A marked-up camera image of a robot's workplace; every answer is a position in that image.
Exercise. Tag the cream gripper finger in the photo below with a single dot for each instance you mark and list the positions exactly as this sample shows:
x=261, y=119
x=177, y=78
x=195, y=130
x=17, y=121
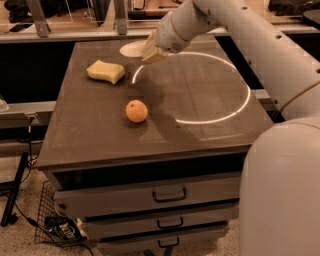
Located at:
x=151, y=53
x=151, y=40

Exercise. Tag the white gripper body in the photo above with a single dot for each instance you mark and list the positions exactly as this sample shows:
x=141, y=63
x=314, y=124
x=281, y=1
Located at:
x=167, y=36

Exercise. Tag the white paper bowl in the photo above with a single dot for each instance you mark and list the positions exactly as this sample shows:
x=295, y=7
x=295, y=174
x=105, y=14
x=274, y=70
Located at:
x=133, y=49

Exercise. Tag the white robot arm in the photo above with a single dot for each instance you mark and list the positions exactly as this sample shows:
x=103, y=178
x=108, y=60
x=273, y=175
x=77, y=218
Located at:
x=279, y=207

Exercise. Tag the yellow sponge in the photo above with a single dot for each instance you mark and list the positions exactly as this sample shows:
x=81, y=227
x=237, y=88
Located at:
x=109, y=72

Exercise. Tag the orange fruit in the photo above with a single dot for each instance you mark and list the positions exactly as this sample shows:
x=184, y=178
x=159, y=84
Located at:
x=136, y=111

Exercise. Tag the grey drawer cabinet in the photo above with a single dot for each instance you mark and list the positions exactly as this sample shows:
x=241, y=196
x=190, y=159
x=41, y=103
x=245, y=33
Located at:
x=202, y=119

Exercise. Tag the top grey drawer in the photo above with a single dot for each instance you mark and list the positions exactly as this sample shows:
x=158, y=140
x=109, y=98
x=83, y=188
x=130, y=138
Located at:
x=146, y=196

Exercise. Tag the grey drawer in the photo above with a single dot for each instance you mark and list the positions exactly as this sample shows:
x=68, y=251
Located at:
x=156, y=221
x=161, y=239
x=146, y=196

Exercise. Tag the middle grey drawer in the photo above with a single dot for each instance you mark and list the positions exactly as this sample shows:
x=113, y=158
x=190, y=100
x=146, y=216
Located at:
x=156, y=221

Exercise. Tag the bottom grey drawer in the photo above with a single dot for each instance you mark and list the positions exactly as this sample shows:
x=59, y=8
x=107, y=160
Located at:
x=161, y=239

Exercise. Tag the black snack bag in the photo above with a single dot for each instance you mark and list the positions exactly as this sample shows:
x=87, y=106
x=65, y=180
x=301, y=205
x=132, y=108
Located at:
x=62, y=227

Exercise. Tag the black table leg left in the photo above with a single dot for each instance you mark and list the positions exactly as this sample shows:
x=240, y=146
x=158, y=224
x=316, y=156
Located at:
x=10, y=190

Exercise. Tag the black wire basket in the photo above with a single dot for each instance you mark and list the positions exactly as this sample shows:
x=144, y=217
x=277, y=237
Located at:
x=47, y=207

